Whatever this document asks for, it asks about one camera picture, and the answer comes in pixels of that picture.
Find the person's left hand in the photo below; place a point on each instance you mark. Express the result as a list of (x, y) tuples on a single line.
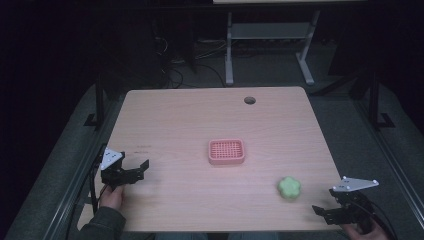
[(112, 198)]

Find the person's right hand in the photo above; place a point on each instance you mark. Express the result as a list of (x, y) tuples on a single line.
[(356, 233)]

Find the green flower-shaped soap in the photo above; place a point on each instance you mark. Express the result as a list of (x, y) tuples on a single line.
[(289, 188)]

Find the white metal stand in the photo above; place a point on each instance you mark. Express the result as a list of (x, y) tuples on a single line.
[(266, 30)]

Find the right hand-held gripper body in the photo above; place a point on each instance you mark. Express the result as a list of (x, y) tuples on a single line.
[(356, 205)]

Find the black metal stand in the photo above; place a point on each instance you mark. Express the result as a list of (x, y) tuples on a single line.
[(375, 100), (98, 100)]

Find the pink soap dish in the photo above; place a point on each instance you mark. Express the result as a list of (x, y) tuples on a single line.
[(226, 152)]

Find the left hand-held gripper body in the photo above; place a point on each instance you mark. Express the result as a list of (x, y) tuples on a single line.
[(111, 175)]

